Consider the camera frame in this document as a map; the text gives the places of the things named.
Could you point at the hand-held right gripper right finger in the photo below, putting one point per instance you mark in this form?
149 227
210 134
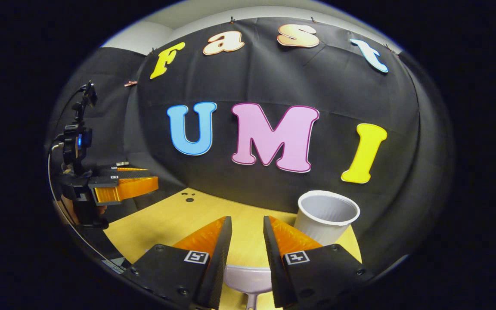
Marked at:
274 258

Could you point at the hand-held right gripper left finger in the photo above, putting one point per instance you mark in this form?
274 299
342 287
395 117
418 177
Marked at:
220 258

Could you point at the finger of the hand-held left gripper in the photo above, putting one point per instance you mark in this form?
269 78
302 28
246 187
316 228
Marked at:
127 171
127 189

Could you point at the lilac plastic dustpan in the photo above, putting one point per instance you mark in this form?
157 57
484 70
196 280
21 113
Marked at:
248 277

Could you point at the white ribbed garbage bin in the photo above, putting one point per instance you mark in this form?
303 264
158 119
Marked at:
323 219

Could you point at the yellow wooden desktop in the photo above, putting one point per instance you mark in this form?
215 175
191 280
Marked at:
166 224

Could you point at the white cloth clip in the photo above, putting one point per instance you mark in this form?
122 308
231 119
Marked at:
122 163

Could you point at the pink cloth clip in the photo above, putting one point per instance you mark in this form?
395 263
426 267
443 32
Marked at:
131 83

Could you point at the black backdrop cloth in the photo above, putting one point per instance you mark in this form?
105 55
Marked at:
299 77

